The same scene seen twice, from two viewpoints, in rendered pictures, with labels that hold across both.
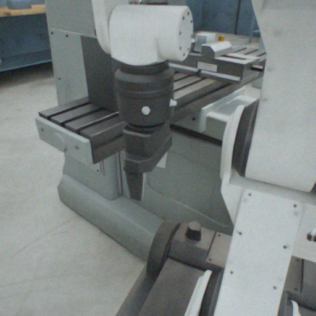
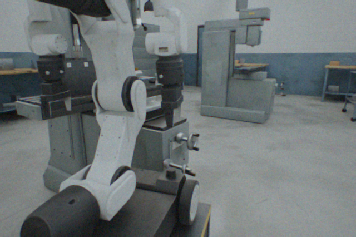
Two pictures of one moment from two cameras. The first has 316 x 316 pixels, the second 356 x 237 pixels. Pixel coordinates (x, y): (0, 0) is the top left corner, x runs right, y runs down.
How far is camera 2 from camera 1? 0.62 m
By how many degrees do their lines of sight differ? 18
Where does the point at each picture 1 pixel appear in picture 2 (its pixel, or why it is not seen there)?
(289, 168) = (112, 97)
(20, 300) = not seen: outside the picture
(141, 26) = (42, 40)
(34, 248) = (16, 216)
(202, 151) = not seen: hidden behind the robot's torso
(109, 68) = not seen: hidden behind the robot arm
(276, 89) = (98, 63)
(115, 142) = (58, 110)
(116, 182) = (83, 164)
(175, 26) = (53, 39)
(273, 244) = (114, 137)
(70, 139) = (30, 107)
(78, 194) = (56, 177)
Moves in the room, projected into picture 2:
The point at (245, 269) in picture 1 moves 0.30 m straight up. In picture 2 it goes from (103, 152) to (95, 71)
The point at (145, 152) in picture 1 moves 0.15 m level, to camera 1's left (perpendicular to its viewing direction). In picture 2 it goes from (49, 92) to (4, 93)
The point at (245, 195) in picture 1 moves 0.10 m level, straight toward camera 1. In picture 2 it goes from (105, 117) to (89, 124)
